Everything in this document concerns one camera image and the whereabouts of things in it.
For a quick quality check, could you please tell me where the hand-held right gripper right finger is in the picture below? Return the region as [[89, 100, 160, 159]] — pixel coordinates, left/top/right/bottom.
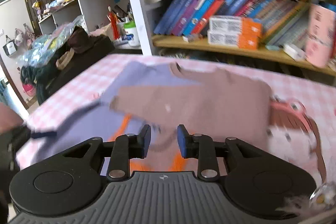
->
[[177, 124, 266, 182]]

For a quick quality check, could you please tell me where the row of leaning colourful books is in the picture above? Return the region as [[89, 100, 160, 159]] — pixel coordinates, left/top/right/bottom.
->
[[154, 0, 313, 46]]

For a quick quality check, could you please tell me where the beige wristwatch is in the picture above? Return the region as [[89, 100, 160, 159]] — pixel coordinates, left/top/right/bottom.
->
[[56, 51, 75, 70]]

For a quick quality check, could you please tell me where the white side shelf unit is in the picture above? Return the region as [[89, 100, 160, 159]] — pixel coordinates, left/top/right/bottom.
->
[[38, 0, 144, 54]]

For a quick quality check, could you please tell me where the brown hat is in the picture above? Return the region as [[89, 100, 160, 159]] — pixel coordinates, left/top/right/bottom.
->
[[69, 27, 91, 54]]

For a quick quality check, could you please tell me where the mauve garment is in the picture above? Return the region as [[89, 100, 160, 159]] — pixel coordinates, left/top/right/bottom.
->
[[110, 61, 272, 159]]

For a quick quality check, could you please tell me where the clear crystal charm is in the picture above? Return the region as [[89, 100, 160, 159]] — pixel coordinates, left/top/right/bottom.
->
[[309, 183, 336, 208]]

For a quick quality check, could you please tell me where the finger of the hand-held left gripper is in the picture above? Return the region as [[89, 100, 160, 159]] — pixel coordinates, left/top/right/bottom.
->
[[29, 130, 57, 139]]

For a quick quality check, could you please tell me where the orange white box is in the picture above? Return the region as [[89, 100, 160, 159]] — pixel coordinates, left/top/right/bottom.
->
[[207, 31, 259, 51], [209, 15, 263, 36]]

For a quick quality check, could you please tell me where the pink printed tumbler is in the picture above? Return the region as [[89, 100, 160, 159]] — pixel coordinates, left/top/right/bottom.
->
[[304, 4, 336, 68]]

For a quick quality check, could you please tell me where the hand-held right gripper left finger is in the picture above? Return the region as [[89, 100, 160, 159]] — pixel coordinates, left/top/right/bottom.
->
[[62, 124, 152, 182]]

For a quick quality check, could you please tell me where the white charger plug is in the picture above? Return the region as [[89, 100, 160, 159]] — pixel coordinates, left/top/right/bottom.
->
[[283, 43, 306, 62]]

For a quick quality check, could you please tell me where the red tassel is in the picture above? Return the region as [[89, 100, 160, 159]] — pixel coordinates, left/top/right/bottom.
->
[[108, 6, 120, 41]]

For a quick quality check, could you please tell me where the pink checkered cartoon desk mat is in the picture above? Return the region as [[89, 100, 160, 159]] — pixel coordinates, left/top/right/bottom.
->
[[16, 54, 336, 188]]

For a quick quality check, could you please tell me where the dark cloth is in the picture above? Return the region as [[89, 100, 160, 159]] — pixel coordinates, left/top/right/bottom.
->
[[20, 66, 57, 106]]

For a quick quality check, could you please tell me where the person's left forearm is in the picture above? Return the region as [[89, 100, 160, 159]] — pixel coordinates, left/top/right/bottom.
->
[[0, 103, 25, 133]]

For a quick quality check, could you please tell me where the black white tote bag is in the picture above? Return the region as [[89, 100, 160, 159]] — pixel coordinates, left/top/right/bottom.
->
[[3, 35, 18, 57]]

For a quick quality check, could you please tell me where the purple garment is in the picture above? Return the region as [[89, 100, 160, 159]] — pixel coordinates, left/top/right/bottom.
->
[[16, 61, 184, 172]]

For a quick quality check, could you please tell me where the iridescent plastic bag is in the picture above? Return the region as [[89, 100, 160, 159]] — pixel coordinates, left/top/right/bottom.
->
[[21, 17, 85, 67]]

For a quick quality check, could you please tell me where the white wooden bookshelf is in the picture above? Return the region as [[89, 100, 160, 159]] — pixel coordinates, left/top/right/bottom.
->
[[119, 0, 336, 75]]

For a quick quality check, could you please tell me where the black bag with watch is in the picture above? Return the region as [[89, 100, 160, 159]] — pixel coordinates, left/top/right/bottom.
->
[[37, 35, 115, 106]]

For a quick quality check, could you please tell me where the white jar blue label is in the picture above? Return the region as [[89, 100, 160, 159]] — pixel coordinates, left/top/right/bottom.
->
[[123, 21, 141, 47]]

